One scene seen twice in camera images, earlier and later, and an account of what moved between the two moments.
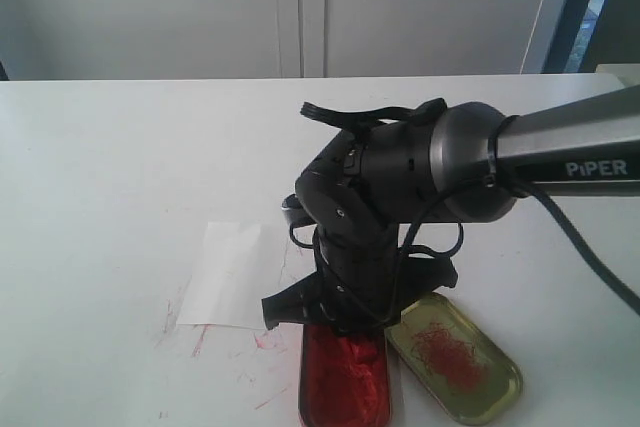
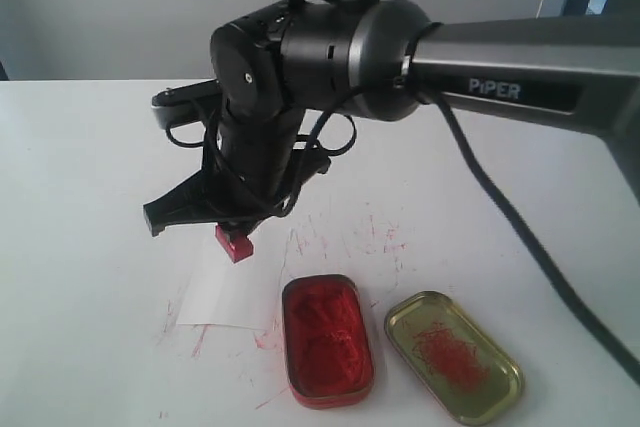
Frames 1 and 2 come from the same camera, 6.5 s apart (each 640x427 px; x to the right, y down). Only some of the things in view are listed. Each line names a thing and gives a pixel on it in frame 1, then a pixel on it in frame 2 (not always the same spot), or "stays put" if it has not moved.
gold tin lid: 463,370 stays put
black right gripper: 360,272 -> 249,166
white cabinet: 116,13 stays put
